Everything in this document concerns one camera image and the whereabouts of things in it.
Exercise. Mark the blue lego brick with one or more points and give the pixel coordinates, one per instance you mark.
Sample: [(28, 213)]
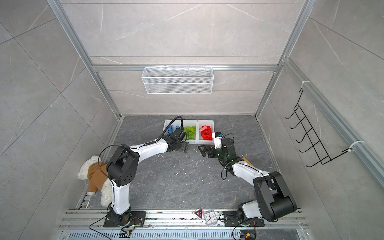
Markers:
[(171, 129)]

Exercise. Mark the middle white storage bin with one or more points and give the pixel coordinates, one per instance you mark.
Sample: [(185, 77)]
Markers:
[(190, 123)]

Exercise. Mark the small clear clock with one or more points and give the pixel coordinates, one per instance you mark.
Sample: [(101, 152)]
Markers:
[(210, 218)]

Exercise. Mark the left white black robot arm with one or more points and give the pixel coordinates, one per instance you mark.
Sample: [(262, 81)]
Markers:
[(122, 168)]

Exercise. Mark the yellow toy block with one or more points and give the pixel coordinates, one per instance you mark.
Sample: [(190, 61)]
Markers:
[(247, 163)]

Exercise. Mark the white brown plush toy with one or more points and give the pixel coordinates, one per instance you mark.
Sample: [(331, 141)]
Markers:
[(95, 172)]

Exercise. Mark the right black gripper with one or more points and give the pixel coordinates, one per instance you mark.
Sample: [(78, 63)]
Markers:
[(207, 148)]

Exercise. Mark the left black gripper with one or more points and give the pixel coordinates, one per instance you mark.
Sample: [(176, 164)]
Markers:
[(185, 146)]

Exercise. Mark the green lego brick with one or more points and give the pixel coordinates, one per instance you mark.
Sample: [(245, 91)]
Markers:
[(190, 133)]

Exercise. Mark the red triangle sign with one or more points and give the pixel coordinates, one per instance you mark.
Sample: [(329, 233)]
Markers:
[(199, 213)]

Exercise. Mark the white wire mesh basket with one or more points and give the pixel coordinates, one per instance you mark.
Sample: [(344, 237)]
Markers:
[(178, 80)]

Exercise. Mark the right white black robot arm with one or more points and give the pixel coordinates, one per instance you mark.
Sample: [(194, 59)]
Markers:
[(273, 197)]

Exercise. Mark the right white storage bin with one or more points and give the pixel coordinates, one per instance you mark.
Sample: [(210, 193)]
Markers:
[(201, 123)]

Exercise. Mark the red horseshoe magnet toy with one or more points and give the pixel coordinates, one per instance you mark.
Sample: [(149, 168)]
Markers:
[(206, 133)]

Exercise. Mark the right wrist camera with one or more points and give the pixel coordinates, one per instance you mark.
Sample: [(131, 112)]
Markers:
[(217, 138)]

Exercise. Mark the black wire hook rack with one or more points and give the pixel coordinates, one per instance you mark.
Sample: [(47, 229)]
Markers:
[(311, 135)]

